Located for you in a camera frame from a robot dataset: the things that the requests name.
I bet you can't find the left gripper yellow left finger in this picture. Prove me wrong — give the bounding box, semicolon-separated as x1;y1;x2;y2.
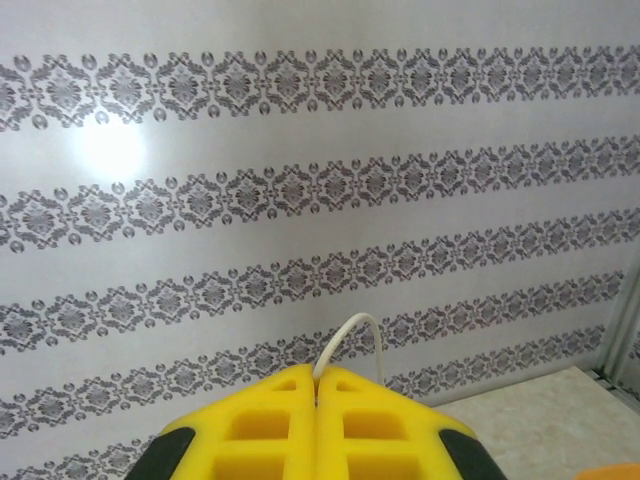
122;363;321;480

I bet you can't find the orange plastic bin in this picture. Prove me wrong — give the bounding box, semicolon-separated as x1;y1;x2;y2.
574;462;640;480

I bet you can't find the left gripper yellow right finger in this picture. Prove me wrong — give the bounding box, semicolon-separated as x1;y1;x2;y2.
313;364;506;480

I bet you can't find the white cable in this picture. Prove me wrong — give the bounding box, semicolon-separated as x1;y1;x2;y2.
312;313;386;389

